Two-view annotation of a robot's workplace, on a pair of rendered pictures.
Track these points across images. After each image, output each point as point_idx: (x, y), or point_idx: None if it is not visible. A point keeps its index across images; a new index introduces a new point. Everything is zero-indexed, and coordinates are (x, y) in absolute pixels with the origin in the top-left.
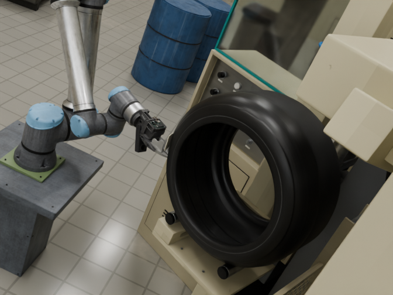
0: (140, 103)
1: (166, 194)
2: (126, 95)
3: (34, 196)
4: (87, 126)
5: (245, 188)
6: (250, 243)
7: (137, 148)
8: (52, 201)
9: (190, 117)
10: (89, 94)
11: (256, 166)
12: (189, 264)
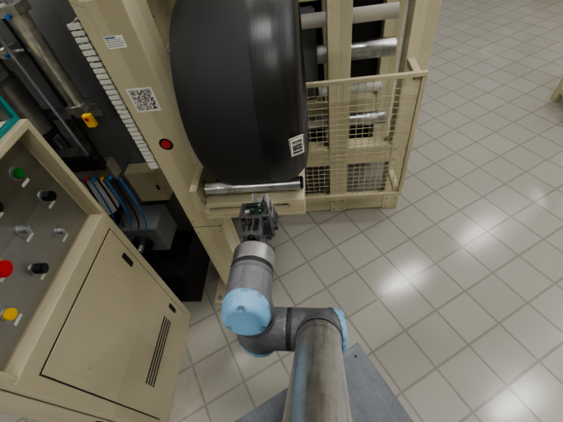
0: (240, 254)
1: (131, 386)
2: (252, 277)
3: (373, 387)
4: (332, 307)
5: (119, 237)
6: (305, 79)
7: (274, 249)
8: (351, 367)
9: (297, 79)
10: (312, 332)
11: (93, 219)
12: (301, 172)
